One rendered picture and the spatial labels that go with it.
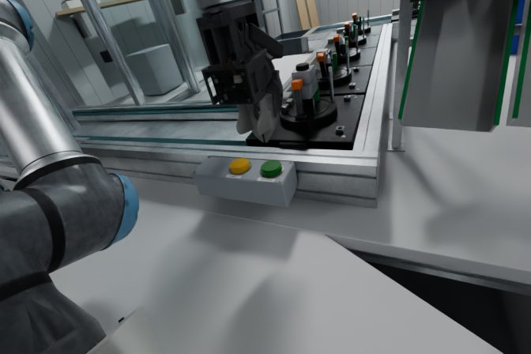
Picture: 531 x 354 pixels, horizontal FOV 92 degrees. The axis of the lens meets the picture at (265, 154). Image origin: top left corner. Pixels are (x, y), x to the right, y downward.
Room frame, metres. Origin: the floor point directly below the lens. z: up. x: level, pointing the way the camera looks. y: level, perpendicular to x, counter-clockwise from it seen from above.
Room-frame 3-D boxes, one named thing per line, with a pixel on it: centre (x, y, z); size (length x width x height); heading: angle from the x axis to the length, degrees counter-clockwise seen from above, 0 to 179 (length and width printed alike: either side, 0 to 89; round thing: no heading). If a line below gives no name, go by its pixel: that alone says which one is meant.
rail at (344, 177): (0.59, 0.19, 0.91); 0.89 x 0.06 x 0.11; 60
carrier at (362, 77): (0.80, -0.26, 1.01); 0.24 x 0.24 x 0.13; 60
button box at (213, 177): (0.44, 0.06, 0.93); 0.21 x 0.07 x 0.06; 60
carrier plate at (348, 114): (0.58, -0.13, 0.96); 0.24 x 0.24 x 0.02; 60
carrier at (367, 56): (1.01, -0.38, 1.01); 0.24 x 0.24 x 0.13; 60
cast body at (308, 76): (0.59, -0.13, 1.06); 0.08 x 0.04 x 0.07; 150
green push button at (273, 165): (0.40, 0.00, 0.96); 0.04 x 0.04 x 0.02
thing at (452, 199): (0.96, -0.35, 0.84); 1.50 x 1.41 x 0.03; 60
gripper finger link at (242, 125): (0.39, 0.02, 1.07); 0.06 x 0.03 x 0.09; 150
